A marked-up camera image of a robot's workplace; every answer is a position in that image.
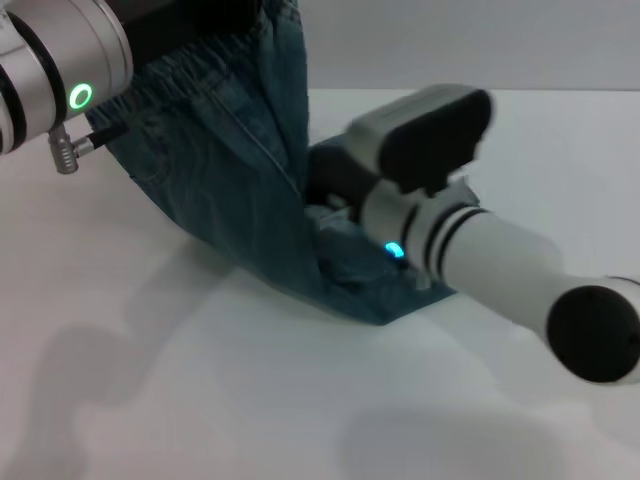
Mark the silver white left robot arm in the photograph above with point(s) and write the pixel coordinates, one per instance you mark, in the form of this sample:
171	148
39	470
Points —
50	50

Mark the blue denim shorts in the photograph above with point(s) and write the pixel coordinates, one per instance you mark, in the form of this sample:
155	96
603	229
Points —
225	175

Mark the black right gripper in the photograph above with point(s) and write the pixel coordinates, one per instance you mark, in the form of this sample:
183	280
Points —
340	172

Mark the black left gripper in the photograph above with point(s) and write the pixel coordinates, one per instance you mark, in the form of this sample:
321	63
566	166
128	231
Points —
165	25

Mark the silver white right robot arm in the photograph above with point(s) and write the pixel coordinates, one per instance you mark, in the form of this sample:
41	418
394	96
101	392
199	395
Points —
490	255

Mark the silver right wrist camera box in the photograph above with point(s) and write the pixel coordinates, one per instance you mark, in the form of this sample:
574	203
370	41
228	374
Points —
430	140

